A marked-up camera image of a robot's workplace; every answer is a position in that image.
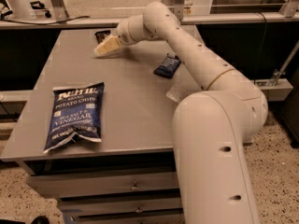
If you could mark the top grey drawer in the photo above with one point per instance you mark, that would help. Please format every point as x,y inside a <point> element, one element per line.
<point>103,182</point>

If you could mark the grey drawer cabinet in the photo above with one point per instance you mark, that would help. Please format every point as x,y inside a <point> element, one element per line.
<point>101,136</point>

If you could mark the grey metal rail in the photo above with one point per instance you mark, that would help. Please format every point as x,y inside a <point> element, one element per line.
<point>89,23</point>

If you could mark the grey drawer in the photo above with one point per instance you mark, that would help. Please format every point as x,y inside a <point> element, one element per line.
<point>103,182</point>
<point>145,218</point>
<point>119,205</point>

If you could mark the grey lower side rail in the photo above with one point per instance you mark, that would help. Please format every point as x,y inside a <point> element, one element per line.
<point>275,93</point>

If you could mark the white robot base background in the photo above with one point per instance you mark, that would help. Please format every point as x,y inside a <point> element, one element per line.
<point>21,9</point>

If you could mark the bottom grey drawer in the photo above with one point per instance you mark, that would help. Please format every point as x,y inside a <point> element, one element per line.
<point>145,218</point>

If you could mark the blue kettle chip bag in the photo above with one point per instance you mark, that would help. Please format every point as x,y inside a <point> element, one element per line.
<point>75,115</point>

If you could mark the metal frame post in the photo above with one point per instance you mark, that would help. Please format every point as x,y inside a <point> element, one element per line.
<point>179,8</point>

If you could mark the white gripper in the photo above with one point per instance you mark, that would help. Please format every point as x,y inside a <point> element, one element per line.
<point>123,34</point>

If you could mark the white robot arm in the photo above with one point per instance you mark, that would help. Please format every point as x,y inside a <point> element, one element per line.
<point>210,127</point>

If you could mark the middle grey drawer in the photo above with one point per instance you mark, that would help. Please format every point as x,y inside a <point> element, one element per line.
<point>119,205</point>

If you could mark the blue rxbar wrapper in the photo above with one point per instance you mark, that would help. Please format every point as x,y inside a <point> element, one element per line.
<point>168,67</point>

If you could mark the dark chocolate rxbar wrapper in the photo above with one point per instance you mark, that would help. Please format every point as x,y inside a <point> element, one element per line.
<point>101,35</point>

